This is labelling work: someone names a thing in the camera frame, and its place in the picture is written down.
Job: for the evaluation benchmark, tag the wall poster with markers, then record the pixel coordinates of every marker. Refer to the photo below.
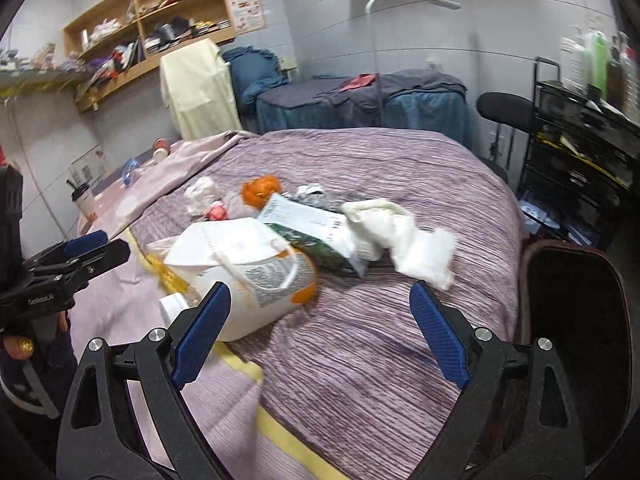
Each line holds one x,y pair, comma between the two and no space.
247,16

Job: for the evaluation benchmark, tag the green white drink carton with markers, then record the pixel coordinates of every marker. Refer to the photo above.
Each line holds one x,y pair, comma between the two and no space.
324,236

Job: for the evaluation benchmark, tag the green bottle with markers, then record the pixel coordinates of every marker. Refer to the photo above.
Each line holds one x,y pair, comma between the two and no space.
599,60

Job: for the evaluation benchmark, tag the black rolling cart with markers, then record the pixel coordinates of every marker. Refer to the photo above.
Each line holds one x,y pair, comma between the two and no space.
580,172

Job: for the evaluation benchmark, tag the white red plastic bag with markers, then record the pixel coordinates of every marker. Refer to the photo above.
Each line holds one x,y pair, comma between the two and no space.
217,211

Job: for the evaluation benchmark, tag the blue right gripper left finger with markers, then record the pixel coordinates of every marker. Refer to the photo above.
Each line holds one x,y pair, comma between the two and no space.
194,332

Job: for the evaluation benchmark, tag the orange white plastic bottle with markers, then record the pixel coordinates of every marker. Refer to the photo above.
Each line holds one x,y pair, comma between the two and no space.
261,292

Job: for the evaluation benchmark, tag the red white paper cup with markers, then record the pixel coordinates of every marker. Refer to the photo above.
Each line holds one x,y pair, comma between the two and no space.
160,150

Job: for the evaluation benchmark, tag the left hand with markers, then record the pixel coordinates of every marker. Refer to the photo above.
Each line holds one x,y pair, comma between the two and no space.
21,348

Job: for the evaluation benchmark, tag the red cloth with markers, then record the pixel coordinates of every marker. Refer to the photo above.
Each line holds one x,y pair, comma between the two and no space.
358,82

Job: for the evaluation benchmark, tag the dark brown bottle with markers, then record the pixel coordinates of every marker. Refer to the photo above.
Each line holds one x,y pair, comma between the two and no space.
615,84

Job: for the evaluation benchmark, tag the pink bed sheet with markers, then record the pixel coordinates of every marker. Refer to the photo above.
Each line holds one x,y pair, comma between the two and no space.
123,305

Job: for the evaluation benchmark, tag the dark brown trash bin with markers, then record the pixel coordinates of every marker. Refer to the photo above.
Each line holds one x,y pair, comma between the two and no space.
574,296

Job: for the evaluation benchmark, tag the yellow foam net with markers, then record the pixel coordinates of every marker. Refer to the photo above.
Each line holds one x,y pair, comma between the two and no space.
168,278

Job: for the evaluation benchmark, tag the wooden bookshelf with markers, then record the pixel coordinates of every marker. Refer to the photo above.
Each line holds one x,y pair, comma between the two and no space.
124,40

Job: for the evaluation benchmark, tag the white pump bottle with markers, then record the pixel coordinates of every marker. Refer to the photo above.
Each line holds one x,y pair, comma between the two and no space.
575,62

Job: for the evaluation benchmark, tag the white cloth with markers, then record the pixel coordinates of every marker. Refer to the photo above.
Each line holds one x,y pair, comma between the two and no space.
381,227

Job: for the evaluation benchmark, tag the white tissue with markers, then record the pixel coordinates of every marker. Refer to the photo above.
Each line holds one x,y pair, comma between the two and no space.
201,195

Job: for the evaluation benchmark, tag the blue covered massage table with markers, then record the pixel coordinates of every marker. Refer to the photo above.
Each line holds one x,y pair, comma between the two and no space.
267,101

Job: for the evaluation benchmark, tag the cream hanging cloth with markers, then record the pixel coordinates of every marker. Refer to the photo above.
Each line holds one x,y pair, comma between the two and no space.
196,88

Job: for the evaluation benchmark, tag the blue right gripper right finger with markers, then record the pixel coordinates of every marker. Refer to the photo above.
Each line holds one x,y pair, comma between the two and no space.
445,331

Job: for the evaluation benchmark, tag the purple striped bed cover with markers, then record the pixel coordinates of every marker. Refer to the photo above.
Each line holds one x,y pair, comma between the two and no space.
345,387

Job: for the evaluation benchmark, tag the silver wrapper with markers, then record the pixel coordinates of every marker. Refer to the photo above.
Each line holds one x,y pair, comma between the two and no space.
310,191

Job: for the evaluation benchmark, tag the orange peel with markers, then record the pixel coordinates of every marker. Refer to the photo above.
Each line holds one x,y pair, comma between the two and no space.
257,192

